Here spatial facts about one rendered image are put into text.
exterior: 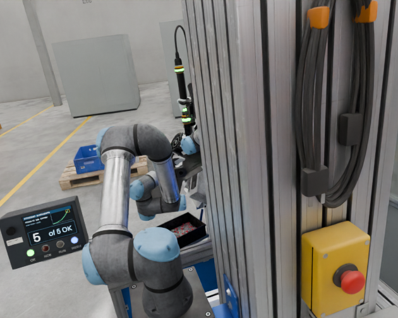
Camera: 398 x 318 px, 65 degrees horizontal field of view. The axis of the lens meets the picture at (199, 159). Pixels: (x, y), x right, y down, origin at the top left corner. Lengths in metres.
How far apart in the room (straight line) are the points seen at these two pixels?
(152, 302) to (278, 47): 0.77
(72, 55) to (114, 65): 1.05
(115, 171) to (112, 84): 7.77
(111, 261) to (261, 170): 0.57
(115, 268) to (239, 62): 0.66
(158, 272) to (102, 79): 8.10
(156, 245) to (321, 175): 0.53
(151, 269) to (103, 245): 0.15
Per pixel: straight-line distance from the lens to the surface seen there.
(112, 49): 8.67
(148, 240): 0.88
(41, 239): 1.29
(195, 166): 1.48
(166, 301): 0.95
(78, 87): 8.99
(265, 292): 0.56
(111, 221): 0.96
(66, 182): 4.61
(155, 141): 1.09
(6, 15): 15.07
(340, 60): 0.46
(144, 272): 0.89
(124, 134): 1.10
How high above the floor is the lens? 1.77
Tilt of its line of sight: 22 degrees down
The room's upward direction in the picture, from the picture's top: 7 degrees counter-clockwise
